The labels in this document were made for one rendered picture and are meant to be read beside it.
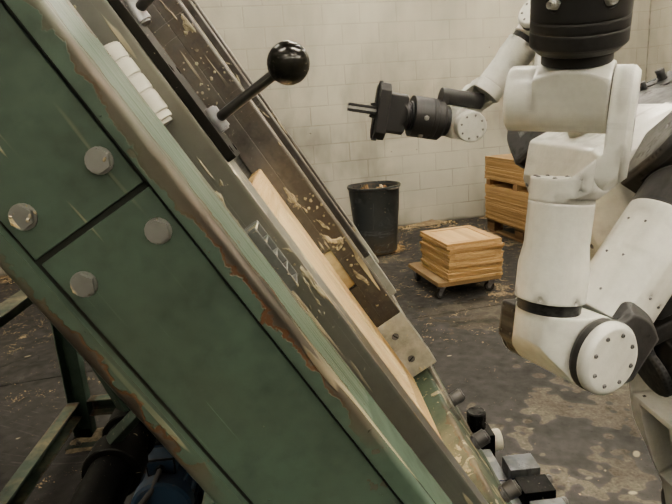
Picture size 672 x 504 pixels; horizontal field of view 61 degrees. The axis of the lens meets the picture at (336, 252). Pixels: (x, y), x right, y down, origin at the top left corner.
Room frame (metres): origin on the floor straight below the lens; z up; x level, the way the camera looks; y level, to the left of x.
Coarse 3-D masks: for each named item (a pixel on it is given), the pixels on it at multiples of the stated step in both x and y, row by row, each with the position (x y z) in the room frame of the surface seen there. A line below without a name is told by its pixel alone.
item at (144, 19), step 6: (126, 0) 0.57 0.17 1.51; (132, 0) 0.57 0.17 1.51; (138, 0) 0.57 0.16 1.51; (144, 0) 0.56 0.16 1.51; (150, 0) 0.56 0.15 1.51; (132, 6) 0.57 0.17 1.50; (138, 6) 0.57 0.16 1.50; (144, 6) 0.57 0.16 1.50; (132, 12) 0.57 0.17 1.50; (138, 12) 0.57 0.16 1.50; (144, 12) 0.57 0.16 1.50; (138, 18) 0.57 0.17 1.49; (144, 18) 0.57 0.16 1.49; (150, 18) 0.58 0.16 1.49; (144, 24) 0.58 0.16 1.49
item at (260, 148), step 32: (160, 0) 0.97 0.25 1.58; (160, 32) 0.97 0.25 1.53; (192, 32) 0.98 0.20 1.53; (192, 64) 0.97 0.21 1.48; (224, 64) 0.98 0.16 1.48; (224, 96) 0.98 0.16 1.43; (256, 128) 0.98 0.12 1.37; (256, 160) 0.98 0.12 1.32; (288, 160) 0.98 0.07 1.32; (288, 192) 0.98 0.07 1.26; (320, 224) 0.99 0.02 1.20; (352, 256) 0.99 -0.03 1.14; (352, 288) 0.99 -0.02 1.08; (384, 288) 1.00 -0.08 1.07; (384, 320) 0.99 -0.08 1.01; (416, 352) 0.99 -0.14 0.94
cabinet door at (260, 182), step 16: (256, 176) 0.87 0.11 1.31; (272, 192) 0.91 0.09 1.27; (272, 208) 0.79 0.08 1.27; (288, 208) 0.97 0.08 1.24; (288, 224) 0.86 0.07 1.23; (304, 240) 0.90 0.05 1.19; (320, 256) 0.93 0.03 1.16; (320, 272) 0.83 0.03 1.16; (336, 288) 0.87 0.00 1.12; (352, 304) 0.92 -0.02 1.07; (368, 320) 0.95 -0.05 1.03; (368, 336) 0.84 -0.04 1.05; (384, 352) 0.88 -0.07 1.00; (400, 368) 0.93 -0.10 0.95; (400, 384) 0.80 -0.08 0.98; (416, 384) 0.97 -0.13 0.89; (416, 400) 0.83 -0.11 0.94
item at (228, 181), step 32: (96, 0) 0.55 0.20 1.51; (96, 32) 0.55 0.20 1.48; (128, 32) 0.55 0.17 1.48; (160, 96) 0.55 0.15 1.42; (192, 128) 0.56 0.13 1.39; (192, 160) 0.56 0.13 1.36; (224, 160) 0.56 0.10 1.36; (224, 192) 0.56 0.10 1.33; (256, 192) 0.60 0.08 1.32; (288, 256) 0.56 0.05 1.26; (320, 288) 0.56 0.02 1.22; (320, 320) 0.56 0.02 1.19; (352, 320) 0.61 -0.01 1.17; (352, 352) 0.56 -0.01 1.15; (384, 384) 0.57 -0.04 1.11; (416, 416) 0.57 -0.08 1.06; (416, 448) 0.57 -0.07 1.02; (448, 480) 0.57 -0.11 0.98
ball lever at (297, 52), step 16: (272, 48) 0.53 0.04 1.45; (288, 48) 0.52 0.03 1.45; (304, 48) 0.53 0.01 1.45; (272, 64) 0.52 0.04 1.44; (288, 64) 0.52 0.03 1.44; (304, 64) 0.52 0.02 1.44; (272, 80) 0.54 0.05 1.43; (288, 80) 0.52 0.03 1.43; (240, 96) 0.56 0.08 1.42; (208, 112) 0.57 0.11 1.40; (224, 112) 0.57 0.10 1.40; (224, 128) 0.58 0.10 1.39
